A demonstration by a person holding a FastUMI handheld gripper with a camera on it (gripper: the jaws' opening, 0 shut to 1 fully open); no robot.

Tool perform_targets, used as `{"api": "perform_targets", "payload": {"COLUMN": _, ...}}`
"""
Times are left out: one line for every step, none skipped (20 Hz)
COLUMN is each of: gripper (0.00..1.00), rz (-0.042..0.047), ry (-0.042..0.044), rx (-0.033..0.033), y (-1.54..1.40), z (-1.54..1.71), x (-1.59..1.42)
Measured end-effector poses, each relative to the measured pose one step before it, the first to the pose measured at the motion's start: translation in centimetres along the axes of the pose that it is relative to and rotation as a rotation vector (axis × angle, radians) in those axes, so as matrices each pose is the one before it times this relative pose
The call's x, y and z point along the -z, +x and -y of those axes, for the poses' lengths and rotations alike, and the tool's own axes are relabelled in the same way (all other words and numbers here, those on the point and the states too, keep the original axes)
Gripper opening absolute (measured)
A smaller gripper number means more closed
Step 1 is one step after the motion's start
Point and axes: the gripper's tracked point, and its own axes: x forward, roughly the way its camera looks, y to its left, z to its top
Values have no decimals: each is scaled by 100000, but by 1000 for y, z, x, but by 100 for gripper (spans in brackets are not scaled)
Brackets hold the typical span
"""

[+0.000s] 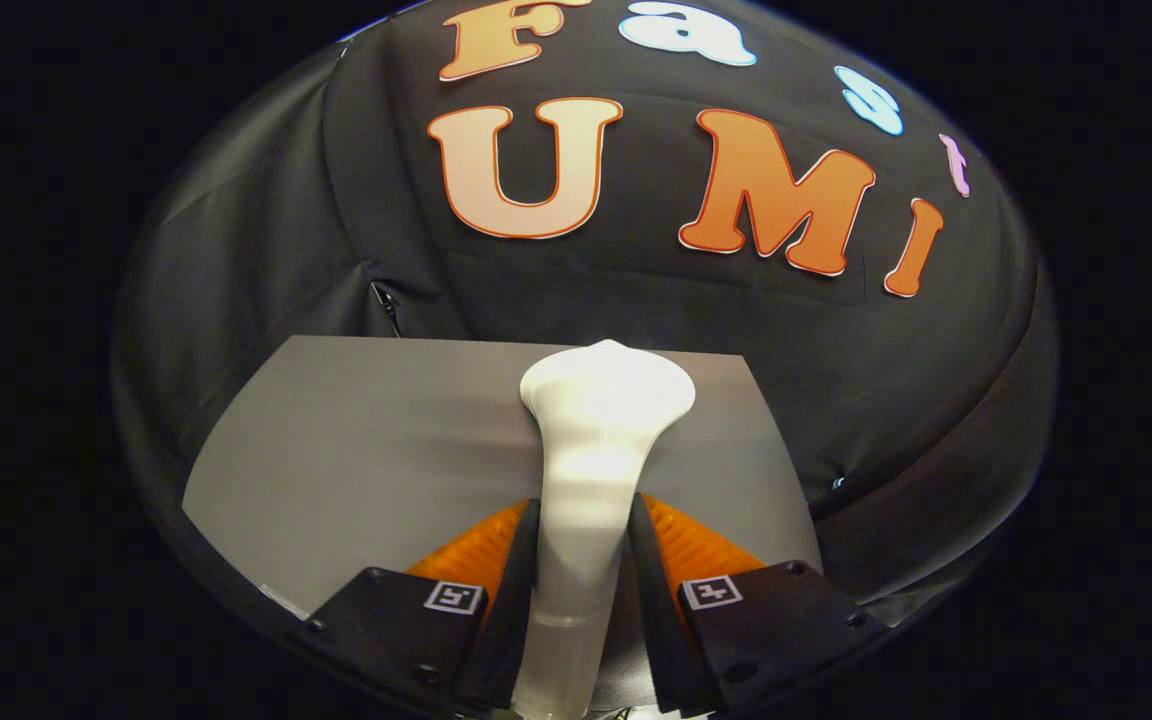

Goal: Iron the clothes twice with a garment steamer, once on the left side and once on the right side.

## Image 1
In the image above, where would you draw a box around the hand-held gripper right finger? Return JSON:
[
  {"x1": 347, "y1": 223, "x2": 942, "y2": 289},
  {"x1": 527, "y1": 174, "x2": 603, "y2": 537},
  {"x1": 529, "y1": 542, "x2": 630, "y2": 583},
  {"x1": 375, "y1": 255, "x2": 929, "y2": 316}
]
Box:
[{"x1": 628, "y1": 492, "x2": 887, "y2": 716}]

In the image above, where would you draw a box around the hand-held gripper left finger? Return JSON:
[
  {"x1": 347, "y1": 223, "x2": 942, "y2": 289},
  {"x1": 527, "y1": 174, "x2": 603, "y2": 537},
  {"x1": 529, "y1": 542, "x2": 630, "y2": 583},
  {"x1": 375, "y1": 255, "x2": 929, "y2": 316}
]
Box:
[{"x1": 301, "y1": 498, "x2": 543, "y2": 713}]

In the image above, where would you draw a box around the white garment steamer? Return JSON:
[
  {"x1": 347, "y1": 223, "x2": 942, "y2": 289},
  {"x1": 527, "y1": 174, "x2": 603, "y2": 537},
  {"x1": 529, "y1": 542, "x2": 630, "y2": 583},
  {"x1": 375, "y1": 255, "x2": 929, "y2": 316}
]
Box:
[{"x1": 514, "y1": 340, "x2": 697, "y2": 719}]

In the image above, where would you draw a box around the grey drawer cabinet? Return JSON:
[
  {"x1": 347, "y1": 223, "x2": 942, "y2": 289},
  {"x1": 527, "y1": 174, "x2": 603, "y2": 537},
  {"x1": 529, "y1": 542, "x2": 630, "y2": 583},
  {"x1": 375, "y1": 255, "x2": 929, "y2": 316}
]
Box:
[{"x1": 182, "y1": 335, "x2": 825, "y2": 621}]

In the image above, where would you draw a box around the small dark metal clip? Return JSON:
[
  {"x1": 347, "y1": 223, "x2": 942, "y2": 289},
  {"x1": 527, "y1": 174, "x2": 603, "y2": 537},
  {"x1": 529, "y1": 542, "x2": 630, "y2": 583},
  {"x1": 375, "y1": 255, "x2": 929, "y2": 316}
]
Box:
[{"x1": 369, "y1": 282, "x2": 407, "y2": 339}]

